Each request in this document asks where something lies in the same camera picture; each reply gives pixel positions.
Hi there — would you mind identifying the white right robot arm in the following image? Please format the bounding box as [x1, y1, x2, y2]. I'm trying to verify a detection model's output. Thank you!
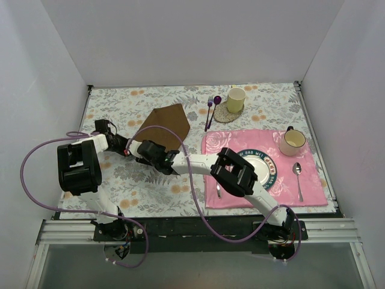
[127, 140, 297, 243]

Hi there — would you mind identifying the brown cloth napkin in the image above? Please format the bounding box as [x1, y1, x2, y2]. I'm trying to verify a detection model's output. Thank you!
[134, 104, 190, 151]

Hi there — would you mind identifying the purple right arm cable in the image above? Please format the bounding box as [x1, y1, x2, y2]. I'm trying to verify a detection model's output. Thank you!
[124, 125, 303, 262]

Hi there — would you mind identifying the silver metal fork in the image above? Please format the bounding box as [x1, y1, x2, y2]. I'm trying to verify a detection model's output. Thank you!
[216, 183, 222, 199]

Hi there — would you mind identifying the silver metal spoon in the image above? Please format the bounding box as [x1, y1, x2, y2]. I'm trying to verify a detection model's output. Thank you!
[292, 163, 304, 202]

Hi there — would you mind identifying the pale yellow cup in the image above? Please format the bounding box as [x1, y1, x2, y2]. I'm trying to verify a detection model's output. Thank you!
[227, 87, 246, 114]

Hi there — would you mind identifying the purple plastic fork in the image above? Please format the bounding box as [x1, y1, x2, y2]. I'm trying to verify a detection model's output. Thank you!
[205, 96, 214, 132]

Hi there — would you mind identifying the purple plastic spoon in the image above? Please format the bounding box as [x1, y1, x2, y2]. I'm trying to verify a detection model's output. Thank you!
[207, 95, 222, 129]

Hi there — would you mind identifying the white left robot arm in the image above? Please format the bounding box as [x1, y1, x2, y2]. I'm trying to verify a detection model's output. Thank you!
[57, 119, 129, 241]

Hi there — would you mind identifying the aluminium front rail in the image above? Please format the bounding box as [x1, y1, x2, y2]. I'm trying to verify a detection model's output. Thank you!
[37, 218, 362, 244]

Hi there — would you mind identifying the speckled round coaster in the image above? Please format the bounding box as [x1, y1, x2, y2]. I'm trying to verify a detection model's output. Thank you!
[214, 101, 244, 123]

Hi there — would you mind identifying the pink floral placemat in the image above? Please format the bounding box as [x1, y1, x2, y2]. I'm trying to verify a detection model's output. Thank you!
[202, 129, 327, 207]

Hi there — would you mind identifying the white plate green rim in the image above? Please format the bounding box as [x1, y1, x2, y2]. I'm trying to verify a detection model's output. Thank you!
[238, 149, 277, 190]

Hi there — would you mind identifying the floral tablecloth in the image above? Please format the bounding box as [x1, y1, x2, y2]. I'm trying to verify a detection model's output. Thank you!
[58, 82, 337, 220]

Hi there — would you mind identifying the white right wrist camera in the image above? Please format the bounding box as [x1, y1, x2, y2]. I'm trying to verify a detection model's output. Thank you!
[124, 139, 142, 158]

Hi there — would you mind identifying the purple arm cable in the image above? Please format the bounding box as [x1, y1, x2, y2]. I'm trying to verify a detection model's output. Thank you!
[19, 130, 150, 269]
[124, 125, 303, 262]

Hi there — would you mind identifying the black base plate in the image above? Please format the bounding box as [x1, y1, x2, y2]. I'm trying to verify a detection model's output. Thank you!
[93, 215, 309, 255]

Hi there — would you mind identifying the cream mug dark rim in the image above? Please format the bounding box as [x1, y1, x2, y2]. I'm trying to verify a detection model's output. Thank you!
[279, 126, 306, 157]

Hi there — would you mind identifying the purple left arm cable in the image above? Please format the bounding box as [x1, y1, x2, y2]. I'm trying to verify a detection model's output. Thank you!
[19, 130, 150, 269]

